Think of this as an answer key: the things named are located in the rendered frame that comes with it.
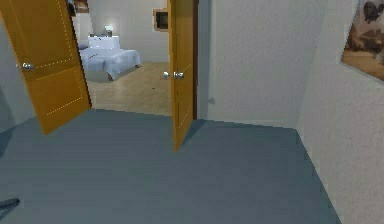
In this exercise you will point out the silver round door knob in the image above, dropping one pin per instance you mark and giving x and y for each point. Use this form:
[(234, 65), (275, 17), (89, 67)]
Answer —
[(179, 75), (166, 75), (28, 66)]

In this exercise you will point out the orange wooden room door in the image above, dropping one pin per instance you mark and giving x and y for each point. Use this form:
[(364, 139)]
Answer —
[(50, 60), (181, 50)]

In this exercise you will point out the bed with blue cover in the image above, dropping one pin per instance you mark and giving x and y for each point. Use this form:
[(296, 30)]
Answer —
[(110, 61)]

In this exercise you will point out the white chest of drawers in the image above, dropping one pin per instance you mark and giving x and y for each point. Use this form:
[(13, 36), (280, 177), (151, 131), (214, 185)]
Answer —
[(103, 42)]

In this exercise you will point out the dark grey floor object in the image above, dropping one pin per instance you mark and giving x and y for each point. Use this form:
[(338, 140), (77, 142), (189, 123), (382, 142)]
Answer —
[(9, 203)]

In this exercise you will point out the wood framed wall picture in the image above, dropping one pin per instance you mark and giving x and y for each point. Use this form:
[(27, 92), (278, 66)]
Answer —
[(161, 19)]

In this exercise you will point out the dark framed wall picture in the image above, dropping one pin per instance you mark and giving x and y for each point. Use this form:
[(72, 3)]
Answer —
[(80, 5)]

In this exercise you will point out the brown framed wall picture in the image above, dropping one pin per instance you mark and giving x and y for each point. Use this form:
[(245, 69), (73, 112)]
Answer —
[(365, 40)]

